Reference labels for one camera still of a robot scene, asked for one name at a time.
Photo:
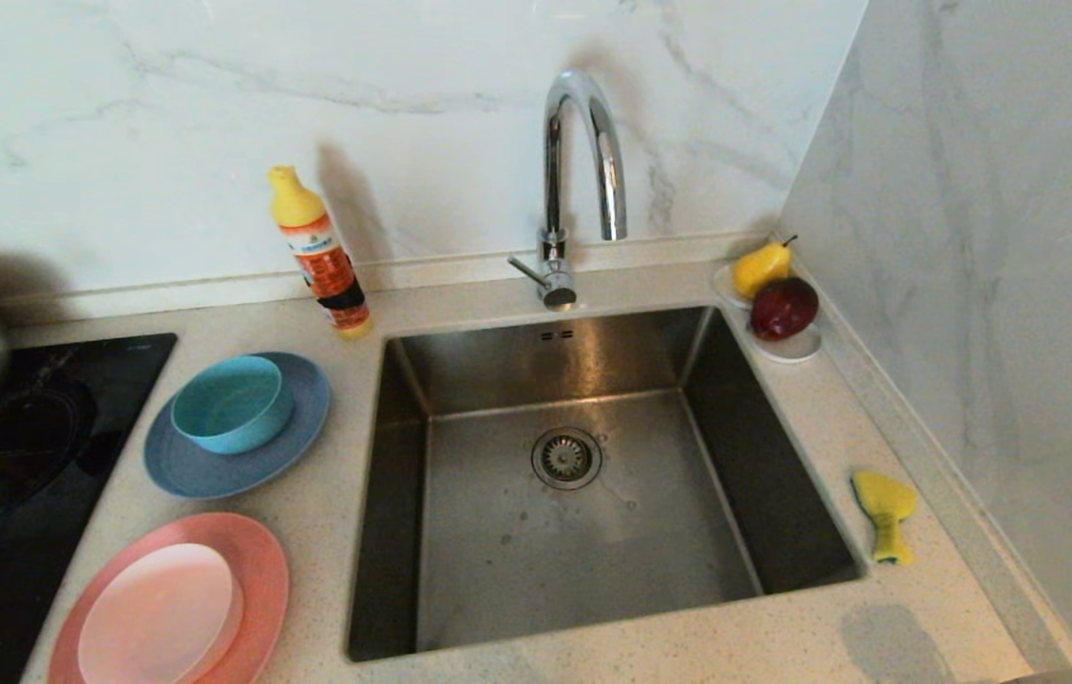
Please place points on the chrome gooseneck faucet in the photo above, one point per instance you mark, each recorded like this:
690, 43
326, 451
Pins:
552, 190

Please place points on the orange yellow-capped detergent bottle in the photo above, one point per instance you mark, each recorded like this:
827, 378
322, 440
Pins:
322, 256

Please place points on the stainless steel sink basin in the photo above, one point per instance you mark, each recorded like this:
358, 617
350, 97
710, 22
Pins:
517, 560

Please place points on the yellow fish-shaped sponge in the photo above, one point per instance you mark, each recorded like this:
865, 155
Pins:
883, 499

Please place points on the round metal drain strainer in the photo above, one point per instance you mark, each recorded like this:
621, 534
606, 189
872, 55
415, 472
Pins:
565, 458

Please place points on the yellow pear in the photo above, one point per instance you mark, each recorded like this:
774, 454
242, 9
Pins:
759, 269

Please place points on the dark red apple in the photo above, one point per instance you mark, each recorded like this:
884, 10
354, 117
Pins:
783, 309

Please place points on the small white fruit dish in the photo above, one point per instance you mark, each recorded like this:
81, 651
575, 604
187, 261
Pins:
793, 351

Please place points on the teal bowl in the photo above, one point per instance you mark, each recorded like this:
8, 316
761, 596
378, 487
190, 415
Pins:
232, 404

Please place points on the blue plate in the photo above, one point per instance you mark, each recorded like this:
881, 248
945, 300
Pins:
213, 475

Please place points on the large salmon pink plate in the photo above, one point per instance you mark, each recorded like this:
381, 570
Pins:
262, 570

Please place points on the black induction cooktop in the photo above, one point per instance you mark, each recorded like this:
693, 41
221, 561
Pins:
123, 380

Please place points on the small pale pink plate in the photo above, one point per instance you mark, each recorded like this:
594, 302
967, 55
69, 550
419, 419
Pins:
161, 617

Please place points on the black frying pan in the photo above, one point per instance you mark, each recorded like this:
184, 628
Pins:
4, 456

